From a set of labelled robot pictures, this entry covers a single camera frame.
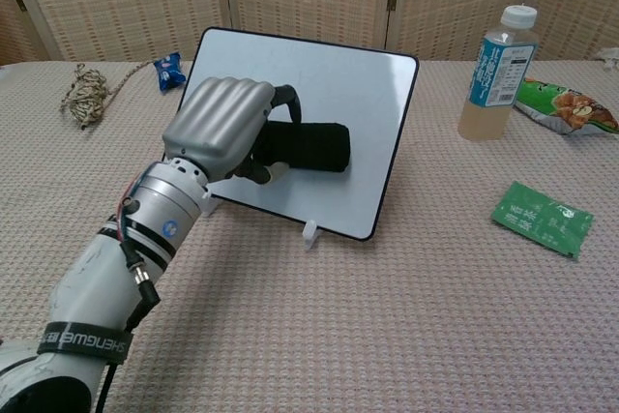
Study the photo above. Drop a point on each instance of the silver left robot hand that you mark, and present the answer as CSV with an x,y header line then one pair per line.
x,y
217,118

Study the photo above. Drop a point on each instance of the black board eraser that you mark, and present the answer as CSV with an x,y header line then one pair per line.
x,y
314,144

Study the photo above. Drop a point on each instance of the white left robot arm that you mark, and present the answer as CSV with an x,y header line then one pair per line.
x,y
111,277

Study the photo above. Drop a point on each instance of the white board with black frame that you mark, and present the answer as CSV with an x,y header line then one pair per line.
x,y
358,108

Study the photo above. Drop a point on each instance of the blue cookie packet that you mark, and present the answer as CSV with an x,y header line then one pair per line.
x,y
168,72

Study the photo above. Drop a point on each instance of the beige waffle tablecloth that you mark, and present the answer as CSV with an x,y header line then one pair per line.
x,y
367,326

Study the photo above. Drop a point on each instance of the clear drink bottle white cap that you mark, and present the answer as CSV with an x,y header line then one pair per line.
x,y
498,79

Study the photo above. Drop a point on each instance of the green tea sachet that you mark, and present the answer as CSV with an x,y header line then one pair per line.
x,y
541,219

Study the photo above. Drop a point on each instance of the green snack bag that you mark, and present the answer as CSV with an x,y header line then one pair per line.
x,y
570,108

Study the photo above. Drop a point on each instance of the crumpled white wrapper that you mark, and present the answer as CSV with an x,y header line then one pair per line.
x,y
610,57

